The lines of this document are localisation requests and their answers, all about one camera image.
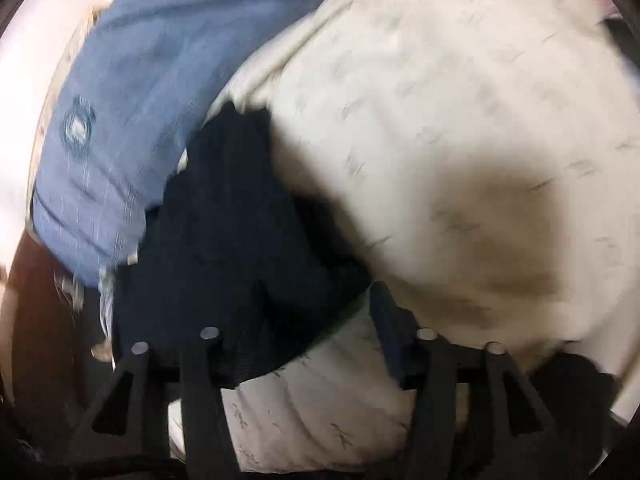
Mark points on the cream leaf print duvet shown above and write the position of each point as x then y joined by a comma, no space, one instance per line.
450,135

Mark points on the blue plaid quilt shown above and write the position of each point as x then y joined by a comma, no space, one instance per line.
150,85

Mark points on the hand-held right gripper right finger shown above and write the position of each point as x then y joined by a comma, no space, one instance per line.
390,330

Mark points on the black zip jacket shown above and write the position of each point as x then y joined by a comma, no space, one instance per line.
230,240

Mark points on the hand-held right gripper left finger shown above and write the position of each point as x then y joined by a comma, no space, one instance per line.
200,410

